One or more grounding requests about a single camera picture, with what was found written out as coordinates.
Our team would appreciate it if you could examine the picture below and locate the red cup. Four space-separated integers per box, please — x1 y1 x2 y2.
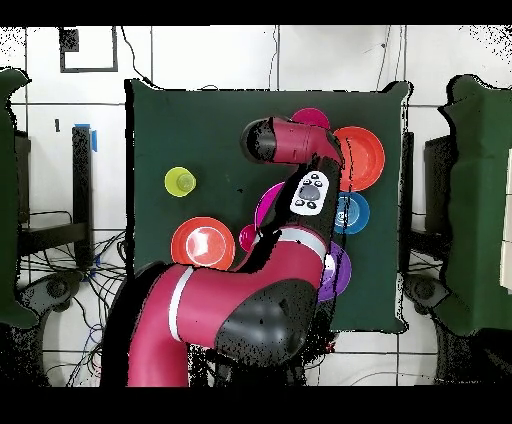
238 223 258 253

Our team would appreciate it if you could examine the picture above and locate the orange bowl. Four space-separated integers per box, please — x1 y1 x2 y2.
333 126 386 193
170 216 236 272

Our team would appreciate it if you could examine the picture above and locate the large magenta bowl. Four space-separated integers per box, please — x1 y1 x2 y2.
254 181 286 230

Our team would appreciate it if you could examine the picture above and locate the black metal frame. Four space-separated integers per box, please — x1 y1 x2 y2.
15 133 89 257

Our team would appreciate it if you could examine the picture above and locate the thin grey cable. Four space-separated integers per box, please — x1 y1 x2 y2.
268 25 280 90
374 25 392 92

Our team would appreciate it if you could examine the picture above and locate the black pedestal foot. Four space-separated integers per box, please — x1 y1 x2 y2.
17 271 86 317
402 273 451 315

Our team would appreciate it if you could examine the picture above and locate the dark green table cloth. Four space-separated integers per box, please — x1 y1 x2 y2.
124 78 413 335

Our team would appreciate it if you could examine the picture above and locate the tangle of cables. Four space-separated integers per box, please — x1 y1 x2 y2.
17 229 133 387

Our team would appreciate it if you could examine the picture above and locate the black cable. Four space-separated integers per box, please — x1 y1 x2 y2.
119 25 155 87

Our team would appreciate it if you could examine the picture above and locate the purple bowl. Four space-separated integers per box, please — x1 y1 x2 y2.
317 240 352 302

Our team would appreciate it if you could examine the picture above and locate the black square floor frame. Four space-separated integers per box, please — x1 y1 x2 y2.
58 25 120 74

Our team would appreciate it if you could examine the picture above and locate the small crimson bowl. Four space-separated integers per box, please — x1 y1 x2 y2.
290 107 332 131

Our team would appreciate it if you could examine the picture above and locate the straight-sided blue bowl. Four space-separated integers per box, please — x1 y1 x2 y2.
334 191 371 235

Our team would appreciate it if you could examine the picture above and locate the black post with blue tape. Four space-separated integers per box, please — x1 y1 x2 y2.
71 124 98 268

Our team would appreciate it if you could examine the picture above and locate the green cloth covered table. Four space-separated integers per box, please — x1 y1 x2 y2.
433 74 512 337
0 67 39 330

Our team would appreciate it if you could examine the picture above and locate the yellow cup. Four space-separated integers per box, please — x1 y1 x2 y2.
164 166 198 198

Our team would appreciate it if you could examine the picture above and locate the black box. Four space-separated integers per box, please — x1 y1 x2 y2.
423 134 455 235

